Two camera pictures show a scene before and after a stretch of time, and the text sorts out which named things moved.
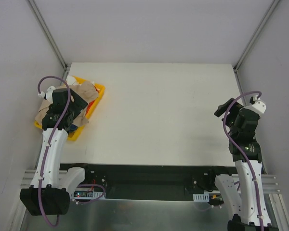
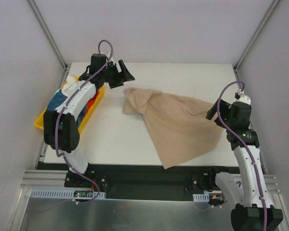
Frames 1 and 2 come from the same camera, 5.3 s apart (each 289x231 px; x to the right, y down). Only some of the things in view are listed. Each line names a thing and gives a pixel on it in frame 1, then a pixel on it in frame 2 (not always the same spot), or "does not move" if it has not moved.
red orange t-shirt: x=89 y=105 does not move
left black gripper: x=79 y=103 → x=117 y=77
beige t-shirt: x=86 y=90 → x=181 y=128
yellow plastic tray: x=73 y=135 does not move
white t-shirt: x=72 y=80 does not move
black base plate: x=149 y=182 does not move
